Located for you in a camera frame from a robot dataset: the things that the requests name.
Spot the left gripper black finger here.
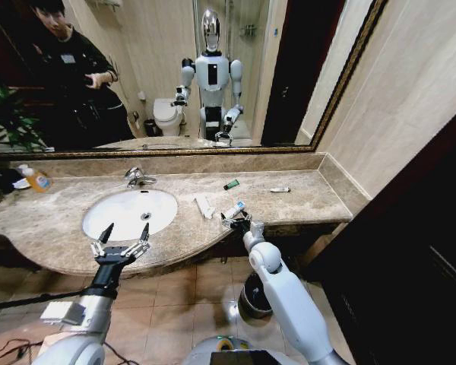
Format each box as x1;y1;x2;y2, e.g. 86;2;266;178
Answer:
125;222;152;259
90;223;115;261

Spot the white oval sink basin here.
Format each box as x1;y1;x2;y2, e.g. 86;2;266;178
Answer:
81;189;179;243

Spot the round dark trash bin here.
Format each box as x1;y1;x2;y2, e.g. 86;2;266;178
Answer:
236;272;275;321

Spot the small black bin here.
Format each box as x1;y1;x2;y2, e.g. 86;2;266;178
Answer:
143;118;161;138

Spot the white and blue tube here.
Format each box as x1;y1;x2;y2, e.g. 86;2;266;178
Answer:
224;200;249;219

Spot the chrome faucet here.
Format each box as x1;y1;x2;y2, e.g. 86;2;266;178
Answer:
122;166;158;189

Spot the orange soap bottle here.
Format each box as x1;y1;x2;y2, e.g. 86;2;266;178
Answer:
17;163;54;194

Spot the dark wooden door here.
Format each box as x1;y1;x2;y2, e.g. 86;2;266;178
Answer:
299;108;456;365

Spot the green leafy plant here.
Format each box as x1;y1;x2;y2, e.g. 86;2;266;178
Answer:
0;83;49;208

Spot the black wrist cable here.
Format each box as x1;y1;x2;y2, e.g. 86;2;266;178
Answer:
0;289;97;313

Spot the thin black floor cable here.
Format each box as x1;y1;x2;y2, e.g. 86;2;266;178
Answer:
0;337;45;365

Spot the mirror with dark gold frame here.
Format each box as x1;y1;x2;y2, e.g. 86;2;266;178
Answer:
0;0;389;161

